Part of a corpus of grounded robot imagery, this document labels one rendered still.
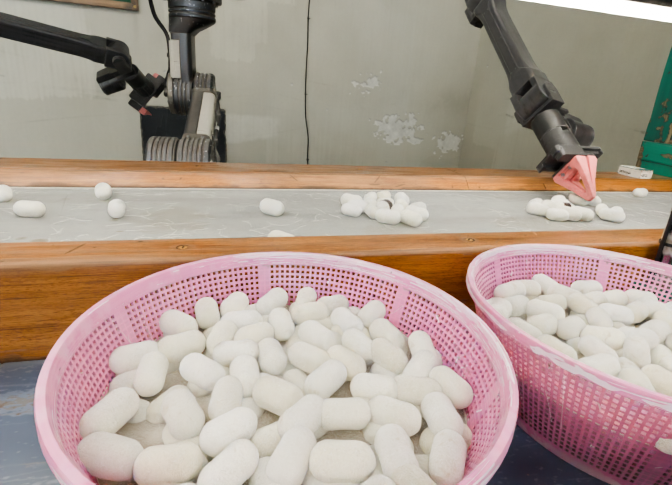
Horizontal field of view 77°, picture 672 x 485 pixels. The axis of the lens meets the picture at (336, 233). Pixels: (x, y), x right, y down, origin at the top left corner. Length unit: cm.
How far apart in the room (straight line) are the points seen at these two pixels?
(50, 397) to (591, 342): 36
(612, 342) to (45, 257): 47
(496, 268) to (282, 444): 30
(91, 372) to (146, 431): 5
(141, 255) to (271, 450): 22
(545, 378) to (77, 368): 29
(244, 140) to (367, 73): 86
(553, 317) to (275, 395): 25
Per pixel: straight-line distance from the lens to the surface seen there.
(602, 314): 44
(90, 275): 41
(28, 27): 148
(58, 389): 27
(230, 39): 259
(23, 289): 43
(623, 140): 236
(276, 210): 58
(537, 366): 33
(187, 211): 62
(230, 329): 33
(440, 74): 305
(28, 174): 80
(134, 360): 32
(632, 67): 240
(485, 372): 30
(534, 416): 37
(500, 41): 112
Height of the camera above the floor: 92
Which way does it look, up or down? 19 degrees down
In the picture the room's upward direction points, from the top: 4 degrees clockwise
